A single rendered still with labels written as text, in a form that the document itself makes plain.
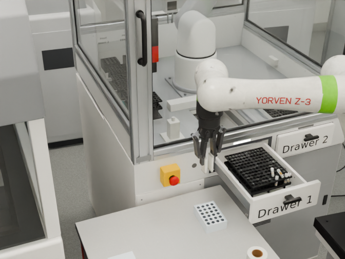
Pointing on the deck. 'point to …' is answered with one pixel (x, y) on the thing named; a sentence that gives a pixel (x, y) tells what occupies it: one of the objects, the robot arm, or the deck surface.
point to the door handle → (142, 38)
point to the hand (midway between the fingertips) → (207, 163)
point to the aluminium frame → (129, 130)
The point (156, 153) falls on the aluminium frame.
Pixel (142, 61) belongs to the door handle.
